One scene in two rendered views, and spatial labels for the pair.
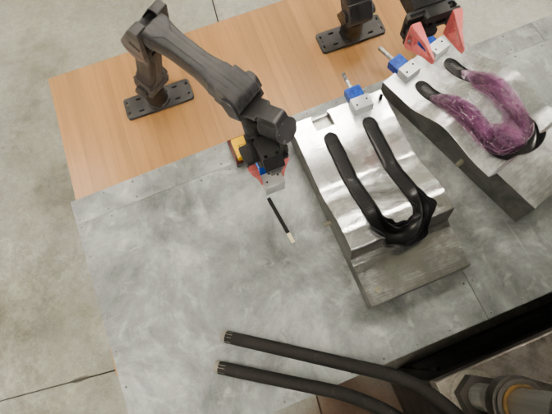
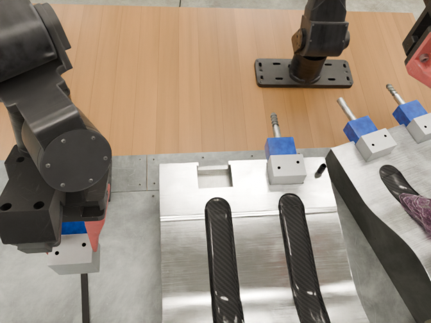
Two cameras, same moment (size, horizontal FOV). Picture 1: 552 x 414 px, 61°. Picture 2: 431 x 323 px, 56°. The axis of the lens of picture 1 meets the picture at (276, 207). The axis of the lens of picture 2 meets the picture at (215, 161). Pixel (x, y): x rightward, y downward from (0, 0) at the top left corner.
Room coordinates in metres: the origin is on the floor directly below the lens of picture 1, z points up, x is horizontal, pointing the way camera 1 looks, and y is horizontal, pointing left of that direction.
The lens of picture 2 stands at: (0.29, -0.16, 1.43)
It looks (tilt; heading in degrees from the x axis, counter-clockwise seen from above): 60 degrees down; 0
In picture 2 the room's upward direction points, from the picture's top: 8 degrees clockwise
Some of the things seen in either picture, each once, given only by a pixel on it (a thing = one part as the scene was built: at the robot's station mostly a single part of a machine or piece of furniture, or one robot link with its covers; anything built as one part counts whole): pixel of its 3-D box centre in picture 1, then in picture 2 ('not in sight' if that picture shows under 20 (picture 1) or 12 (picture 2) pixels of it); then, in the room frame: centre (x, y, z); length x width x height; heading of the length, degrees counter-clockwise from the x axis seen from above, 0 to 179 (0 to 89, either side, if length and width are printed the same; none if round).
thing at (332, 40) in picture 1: (351, 25); (308, 61); (0.88, -0.31, 0.84); 0.20 x 0.07 x 0.08; 99
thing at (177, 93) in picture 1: (154, 93); not in sight; (0.78, 0.28, 0.84); 0.20 x 0.07 x 0.08; 99
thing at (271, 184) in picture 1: (265, 165); (77, 218); (0.46, 0.01, 0.93); 0.13 x 0.05 x 0.05; 12
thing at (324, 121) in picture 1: (321, 123); (213, 179); (0.57, -0.16, 0.87); 0.05 x 0.05 x 0.04; 12
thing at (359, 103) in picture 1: (352, 92); (279, 147); (0.64, -0.26, 0.89); 0.13 x 0.05 x 0.05; 12
